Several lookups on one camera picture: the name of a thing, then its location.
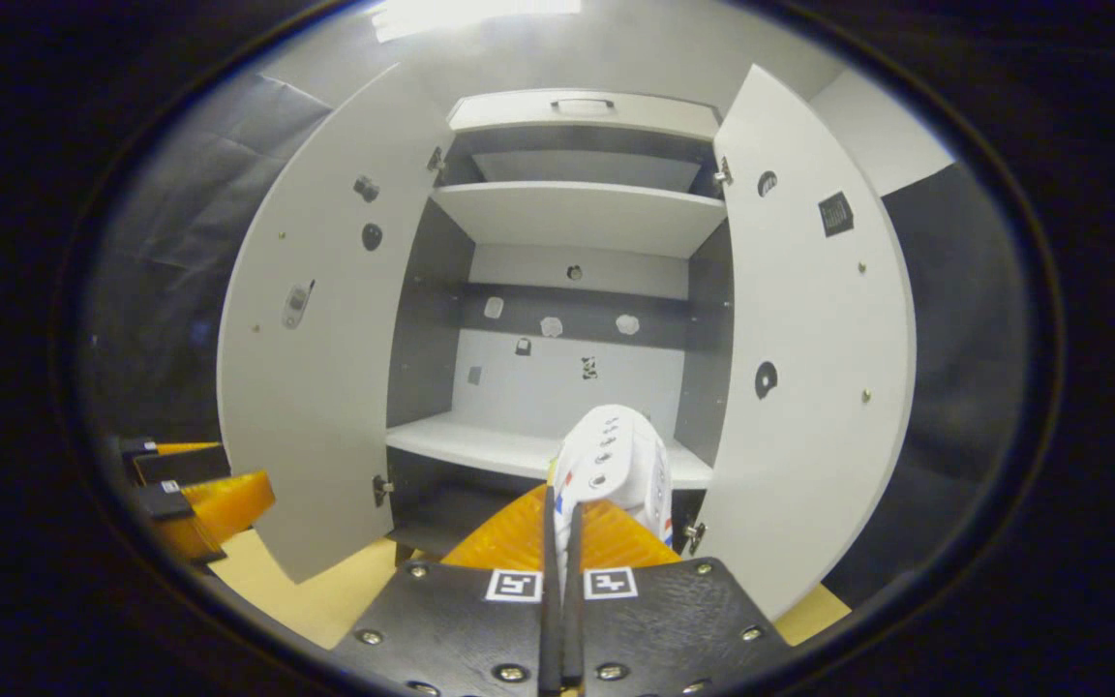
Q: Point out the light grey cabinet drawer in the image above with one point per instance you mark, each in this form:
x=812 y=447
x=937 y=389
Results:
x=519 y=114

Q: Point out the white cabinet shelf board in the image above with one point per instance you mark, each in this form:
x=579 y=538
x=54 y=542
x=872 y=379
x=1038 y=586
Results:
x=480 y=445
x=577 y=218

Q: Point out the white canvas shoe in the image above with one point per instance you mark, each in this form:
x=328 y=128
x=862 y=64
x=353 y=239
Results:
x=616 y=455

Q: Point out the black backdrop cloth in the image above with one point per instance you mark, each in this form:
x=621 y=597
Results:
x=161 y=290

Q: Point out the light grey cabinet door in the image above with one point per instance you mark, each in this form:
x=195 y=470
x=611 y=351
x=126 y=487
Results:
x=325 y=387
x=809 y=436

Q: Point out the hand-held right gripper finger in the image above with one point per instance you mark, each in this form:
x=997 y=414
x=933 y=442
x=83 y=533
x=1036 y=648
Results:
x=551 y=649
x=574 y=649

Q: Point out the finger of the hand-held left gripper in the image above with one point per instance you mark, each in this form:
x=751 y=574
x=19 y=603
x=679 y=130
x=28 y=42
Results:
x=219 y=513
x=180 y=463

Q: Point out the grey shoe cabinet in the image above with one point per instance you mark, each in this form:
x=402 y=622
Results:
x=538 y=387

